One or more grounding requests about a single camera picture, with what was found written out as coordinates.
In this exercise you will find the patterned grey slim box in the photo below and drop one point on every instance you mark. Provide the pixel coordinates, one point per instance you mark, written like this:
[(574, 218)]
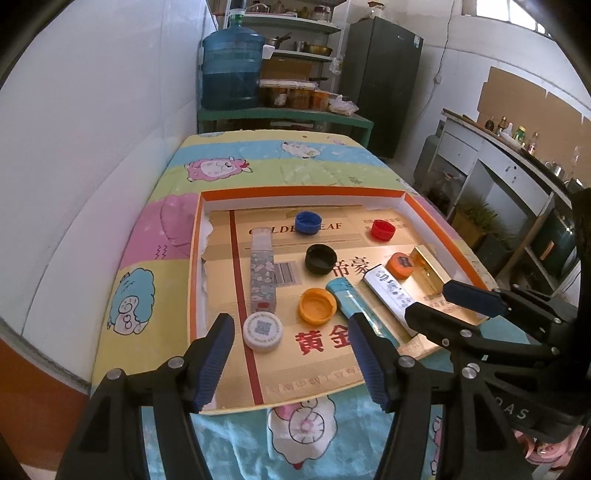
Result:
[(262, 271)]

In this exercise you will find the orange bottle cap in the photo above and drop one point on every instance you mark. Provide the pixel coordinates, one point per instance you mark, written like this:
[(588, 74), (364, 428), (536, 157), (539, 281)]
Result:
[(317, 306)]

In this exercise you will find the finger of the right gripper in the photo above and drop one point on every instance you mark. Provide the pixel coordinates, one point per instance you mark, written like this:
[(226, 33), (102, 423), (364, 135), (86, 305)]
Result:
[(459, 336), (506, 302)]

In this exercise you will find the person right hand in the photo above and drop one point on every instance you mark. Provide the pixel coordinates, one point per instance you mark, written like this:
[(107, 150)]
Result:
[(556, 455)]

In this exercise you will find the white cartoon sticker box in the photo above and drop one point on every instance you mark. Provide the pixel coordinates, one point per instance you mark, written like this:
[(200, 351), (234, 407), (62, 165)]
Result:
[(389, 290)]

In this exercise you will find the white kitchen counter cabinet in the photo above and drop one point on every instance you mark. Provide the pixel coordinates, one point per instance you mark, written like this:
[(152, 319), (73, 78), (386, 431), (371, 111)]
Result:
[(462, 160)]

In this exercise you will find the white QR code cap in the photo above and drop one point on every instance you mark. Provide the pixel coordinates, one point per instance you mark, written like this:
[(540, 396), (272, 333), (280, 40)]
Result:
[(262, 332)]

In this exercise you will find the small orange cap with label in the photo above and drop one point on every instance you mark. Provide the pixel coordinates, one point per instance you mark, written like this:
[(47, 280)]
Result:
[(400, 265)]

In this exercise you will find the potted green plant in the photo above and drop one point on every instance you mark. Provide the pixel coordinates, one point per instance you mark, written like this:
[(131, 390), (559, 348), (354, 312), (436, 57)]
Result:
[(474, 220)]

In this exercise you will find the blue bottle cap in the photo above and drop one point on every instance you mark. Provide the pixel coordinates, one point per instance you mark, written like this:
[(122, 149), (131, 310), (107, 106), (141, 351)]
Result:
[(307, 222)]

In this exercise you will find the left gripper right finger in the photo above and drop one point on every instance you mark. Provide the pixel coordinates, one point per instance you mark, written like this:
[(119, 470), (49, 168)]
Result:
[(402, 386)]

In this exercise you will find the brown wooden door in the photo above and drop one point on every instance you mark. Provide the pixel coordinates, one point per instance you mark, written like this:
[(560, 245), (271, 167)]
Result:
[(39, 414)]

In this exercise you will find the teal rectangular box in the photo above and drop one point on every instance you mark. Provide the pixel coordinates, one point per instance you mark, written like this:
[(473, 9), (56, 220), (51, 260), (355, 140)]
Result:
[(350, 302)]

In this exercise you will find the metal storage shelf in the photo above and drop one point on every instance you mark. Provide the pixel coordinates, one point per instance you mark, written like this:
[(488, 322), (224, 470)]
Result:
[(305, 39)]

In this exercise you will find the orange rimmed cardboard tray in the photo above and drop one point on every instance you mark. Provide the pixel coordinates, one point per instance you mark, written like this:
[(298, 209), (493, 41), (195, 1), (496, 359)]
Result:
[(282, 260)]

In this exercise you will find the red bottle cap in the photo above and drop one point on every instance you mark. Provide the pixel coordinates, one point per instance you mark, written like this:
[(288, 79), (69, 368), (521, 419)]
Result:
[(382, 230)]

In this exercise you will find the dark green refrigerator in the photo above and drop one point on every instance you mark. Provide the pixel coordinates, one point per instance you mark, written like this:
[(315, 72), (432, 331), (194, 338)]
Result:
[(379, 73)]

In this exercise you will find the blue water jug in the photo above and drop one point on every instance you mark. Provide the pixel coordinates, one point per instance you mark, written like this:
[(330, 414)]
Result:
[(231, 67)]

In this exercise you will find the black bottle cap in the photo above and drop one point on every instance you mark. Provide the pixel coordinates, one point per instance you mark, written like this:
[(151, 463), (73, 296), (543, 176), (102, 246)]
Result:
[(320, 259)]

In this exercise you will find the gold rectangular box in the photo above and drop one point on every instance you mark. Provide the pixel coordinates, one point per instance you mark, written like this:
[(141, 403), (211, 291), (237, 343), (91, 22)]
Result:
[(430, 268)]

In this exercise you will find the green metal bench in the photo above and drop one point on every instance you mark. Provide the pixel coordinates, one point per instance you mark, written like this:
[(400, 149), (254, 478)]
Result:
[(205, 116)]

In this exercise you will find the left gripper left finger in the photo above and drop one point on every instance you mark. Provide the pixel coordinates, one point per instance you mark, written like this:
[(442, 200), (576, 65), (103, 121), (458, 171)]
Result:
[(182, 387)]

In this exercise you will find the colourful cartoon sheep quilt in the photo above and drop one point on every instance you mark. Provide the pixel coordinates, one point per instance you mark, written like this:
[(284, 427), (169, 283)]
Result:
[(335, 436)]

